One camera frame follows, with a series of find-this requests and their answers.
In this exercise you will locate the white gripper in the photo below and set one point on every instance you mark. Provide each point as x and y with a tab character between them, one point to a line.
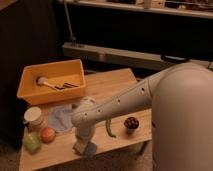
82	142

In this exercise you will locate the blue sponge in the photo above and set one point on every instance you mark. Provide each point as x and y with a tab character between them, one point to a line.
90	150

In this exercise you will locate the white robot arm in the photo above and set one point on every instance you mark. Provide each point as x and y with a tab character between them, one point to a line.
181	102

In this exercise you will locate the green chili pepper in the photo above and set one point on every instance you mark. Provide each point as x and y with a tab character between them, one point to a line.
108	128

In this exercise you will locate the light blue cloth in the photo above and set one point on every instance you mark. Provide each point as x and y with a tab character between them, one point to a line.
59	118

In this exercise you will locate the wooden low table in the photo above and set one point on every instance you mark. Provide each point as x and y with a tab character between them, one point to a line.
100	86

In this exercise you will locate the orange fruit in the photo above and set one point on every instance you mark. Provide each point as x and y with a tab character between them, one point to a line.
47	135

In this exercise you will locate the green pear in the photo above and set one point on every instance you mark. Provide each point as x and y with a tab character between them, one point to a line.
31	142

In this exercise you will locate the white mug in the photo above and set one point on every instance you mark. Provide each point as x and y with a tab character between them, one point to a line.
33	118

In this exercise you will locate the yellow plastic bin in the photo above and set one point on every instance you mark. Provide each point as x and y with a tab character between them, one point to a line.
58	73

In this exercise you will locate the dish brush in bin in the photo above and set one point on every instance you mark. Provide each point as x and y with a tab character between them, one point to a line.
43	81

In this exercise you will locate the grey metal rail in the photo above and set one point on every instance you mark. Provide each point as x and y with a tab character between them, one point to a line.
125	57

